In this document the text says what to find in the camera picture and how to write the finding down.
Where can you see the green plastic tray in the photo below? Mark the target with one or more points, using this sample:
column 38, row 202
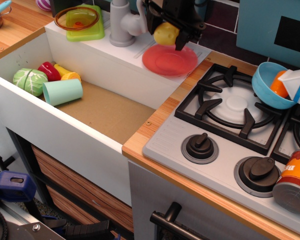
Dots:
column 95, row 32

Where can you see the green toy cabbage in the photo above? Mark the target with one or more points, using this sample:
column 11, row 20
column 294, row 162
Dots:
column 30, row 80

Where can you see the white blue milk carton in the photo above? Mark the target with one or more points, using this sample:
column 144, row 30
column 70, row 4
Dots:
column 291, row 82

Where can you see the red plastic plate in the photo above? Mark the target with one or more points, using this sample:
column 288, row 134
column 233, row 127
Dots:
column 166, row 61

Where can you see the blue clamp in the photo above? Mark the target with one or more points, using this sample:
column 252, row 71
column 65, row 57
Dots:
column 16, row 187

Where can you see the purple striped toy ball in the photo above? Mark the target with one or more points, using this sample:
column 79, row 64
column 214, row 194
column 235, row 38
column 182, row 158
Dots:
column 44, row 5

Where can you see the black stove grate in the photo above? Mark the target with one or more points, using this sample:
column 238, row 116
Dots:
column 223, row 103
column 289, row 139

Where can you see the yellow toy potato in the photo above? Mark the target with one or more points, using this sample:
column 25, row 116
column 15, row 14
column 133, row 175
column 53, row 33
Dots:
column 166, row 34

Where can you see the orange toy soup can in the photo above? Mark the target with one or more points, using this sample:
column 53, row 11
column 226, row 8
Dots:
column 286, row 191

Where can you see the left black stove knob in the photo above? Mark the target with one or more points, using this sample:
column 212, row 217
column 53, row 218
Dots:
column 200, row 149

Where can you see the mint green plastic cup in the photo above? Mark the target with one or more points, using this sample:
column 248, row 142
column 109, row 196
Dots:
column 62, row 91

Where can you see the yellow toy corn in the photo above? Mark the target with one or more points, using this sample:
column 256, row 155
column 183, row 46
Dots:
column 66, row 74

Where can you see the grey toy faucet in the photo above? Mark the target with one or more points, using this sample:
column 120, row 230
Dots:
column 125, row 26

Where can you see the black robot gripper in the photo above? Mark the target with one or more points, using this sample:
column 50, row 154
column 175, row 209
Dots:
column 181, row 14

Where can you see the right black stove knob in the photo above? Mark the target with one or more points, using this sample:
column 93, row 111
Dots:
column 257, row 176

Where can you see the orange toy carrot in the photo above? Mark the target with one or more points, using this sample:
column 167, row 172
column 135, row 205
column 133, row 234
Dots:
column 278, row 87

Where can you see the black stove knob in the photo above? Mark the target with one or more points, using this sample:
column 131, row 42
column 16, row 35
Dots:
column 200, row 149
column 257, row 176

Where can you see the blue plastic bowl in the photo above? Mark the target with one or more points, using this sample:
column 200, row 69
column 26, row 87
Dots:
column 262, row 80

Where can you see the black oven door handle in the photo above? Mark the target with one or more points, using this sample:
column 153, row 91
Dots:
column 167, row 221

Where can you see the amber transparent bowl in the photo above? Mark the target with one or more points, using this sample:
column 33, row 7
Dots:
column 76, row 18

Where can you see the red toy pepper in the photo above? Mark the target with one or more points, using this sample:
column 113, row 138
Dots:
column 50, row 71

